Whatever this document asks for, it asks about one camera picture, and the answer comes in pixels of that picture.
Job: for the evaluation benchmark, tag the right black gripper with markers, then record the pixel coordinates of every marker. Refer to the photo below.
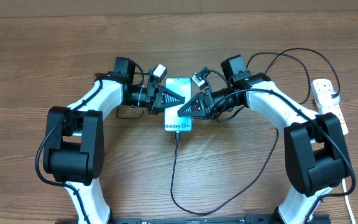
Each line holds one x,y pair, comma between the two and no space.
205,104

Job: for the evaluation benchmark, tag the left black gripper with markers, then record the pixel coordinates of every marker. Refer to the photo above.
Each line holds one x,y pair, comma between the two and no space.
151,97

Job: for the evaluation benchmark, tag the blue Samsung Galaxy smartphone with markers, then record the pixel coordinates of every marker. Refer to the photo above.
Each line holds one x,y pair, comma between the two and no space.
179,93

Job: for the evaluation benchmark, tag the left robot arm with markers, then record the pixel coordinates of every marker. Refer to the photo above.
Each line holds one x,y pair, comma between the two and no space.
71,154

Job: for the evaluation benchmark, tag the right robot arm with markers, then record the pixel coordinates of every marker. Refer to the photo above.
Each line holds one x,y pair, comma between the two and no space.
317,161

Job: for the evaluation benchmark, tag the white charger plug adapter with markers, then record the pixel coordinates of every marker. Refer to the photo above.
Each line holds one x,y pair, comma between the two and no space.
326,99

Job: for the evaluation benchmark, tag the white power strip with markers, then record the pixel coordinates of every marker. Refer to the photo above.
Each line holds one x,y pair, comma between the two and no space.
322,91

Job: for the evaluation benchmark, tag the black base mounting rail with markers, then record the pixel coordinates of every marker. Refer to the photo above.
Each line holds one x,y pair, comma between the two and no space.
248,219

